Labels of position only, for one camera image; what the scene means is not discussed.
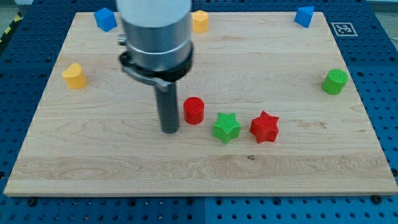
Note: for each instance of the white fiducial marker tag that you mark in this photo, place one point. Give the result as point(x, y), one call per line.
point(344, 29)

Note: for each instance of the green cylinder block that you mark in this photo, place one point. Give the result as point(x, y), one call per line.
point(335, 81)

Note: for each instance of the green star block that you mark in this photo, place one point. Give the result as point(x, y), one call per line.
point(226, 127)

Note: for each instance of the yellow hexagon block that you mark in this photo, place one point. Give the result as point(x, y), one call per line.
point(200, 22)

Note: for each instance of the wooden board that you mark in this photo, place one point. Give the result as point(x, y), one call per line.
point(104, 140)

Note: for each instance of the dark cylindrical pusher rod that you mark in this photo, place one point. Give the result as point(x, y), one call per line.
point(167, 105)

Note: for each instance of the blue cube block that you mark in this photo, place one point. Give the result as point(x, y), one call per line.
point(105, 19)

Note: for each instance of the red cylinder block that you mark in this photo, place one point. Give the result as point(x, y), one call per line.
point(193, 108)

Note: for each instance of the yellow heart block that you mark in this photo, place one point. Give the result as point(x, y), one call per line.
point(74, 76)

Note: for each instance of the red star block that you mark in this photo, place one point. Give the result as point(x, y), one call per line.
point(265, 127)

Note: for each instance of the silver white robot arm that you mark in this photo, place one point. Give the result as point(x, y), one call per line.
point(157, 35)

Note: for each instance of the blue triangle block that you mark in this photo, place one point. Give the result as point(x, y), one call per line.
point(304, 16)

